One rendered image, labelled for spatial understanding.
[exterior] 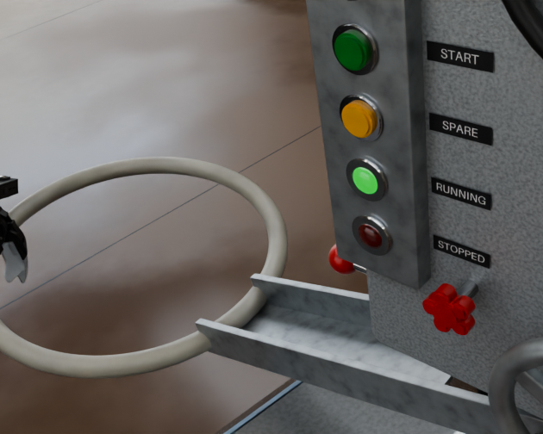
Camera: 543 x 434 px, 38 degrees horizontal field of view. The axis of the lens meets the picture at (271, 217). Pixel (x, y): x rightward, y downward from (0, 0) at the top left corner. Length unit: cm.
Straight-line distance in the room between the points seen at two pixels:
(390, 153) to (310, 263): 207
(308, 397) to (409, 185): 58
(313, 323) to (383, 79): 57
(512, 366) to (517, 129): 16
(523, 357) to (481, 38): 20
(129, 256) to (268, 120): 101
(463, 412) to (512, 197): 31
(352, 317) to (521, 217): 50
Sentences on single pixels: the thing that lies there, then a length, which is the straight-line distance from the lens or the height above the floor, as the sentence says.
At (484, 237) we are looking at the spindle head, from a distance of 57.
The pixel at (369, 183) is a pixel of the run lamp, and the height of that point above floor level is 132.
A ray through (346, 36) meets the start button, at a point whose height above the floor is 143.
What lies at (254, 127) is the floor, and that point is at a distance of 346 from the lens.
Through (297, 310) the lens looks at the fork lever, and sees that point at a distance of 108.
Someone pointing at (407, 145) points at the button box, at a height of 136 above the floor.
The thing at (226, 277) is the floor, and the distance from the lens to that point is 262.
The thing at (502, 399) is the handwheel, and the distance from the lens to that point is 58.
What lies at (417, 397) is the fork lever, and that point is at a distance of 82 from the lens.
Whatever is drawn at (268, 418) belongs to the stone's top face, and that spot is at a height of 82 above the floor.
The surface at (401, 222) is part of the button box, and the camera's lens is 58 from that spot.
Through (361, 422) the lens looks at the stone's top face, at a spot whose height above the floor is 82.
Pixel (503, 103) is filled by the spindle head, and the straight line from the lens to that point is 50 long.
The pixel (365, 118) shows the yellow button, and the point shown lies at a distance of 54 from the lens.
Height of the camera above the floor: 163
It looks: 35 degrees down
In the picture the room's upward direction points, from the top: 10 degrees counter-clockwise
